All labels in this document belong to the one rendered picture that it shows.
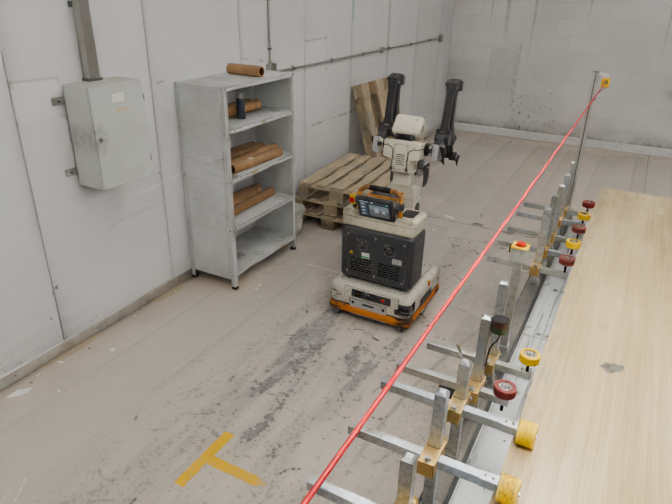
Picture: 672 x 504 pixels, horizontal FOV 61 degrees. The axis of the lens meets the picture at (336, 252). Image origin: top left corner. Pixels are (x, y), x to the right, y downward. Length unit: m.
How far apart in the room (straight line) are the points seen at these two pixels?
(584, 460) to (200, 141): 3.25
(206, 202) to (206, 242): 0.34
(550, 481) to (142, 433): 2.19
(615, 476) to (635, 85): 7.98
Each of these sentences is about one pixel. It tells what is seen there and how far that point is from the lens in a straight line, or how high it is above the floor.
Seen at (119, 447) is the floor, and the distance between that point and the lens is 3.31.
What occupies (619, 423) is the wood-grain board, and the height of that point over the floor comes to 0.90.
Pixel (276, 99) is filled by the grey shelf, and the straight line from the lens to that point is 4.88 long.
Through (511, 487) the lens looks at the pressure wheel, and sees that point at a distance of 1.73.
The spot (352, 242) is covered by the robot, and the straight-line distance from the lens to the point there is 3.96.
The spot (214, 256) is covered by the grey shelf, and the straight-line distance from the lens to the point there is 4.55.
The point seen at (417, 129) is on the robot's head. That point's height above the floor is 1.32.
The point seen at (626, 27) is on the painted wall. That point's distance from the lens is 9.48.
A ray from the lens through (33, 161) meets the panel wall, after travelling 3.66.
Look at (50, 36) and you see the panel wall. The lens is 3.69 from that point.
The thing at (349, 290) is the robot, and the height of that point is 0.24.
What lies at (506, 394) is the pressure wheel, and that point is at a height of 0.90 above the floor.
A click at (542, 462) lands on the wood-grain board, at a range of 1.94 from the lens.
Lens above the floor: 2.20
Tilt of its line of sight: 25 degrees down
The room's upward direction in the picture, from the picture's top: 1 degrees clockwise
